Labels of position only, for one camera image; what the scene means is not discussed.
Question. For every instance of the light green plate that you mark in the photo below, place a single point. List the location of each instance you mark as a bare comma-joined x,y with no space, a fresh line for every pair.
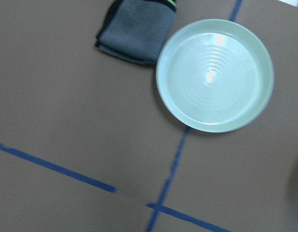
215,75

